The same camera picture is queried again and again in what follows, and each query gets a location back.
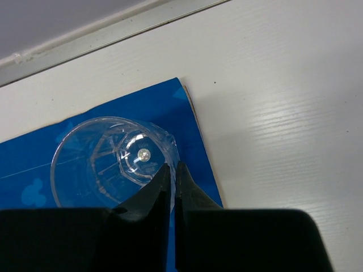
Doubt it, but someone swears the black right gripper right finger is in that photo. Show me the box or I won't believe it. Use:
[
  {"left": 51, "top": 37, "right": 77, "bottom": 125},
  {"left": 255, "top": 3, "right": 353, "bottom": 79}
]
[{"left": 175, "top": 162, "right": 333, "bottom": 271}]

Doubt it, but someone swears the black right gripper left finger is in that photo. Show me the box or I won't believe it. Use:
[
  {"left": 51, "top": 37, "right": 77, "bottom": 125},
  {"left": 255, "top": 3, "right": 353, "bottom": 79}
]
[{"left": 1, "top": 165, "right": 171, "bottom": 271}]

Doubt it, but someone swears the aluminium table edge rail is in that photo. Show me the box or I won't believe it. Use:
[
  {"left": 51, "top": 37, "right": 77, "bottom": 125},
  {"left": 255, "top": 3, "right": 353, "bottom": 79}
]
[{"left": 1, "top": 1, "right": 223, "bottom": 86}]

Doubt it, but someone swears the clear plastic cup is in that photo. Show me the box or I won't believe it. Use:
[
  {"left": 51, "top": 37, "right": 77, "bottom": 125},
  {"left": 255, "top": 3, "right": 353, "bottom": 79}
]
[{"left": 50, "top": 117, "right": 179, "bottom": 207}]

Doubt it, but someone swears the blue cartoon placemat cloth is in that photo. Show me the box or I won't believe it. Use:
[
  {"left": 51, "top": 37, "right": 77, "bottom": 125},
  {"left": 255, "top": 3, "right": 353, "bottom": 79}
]
[{"left": 1, "top": 79, "right": 220, "bottom": 271}]

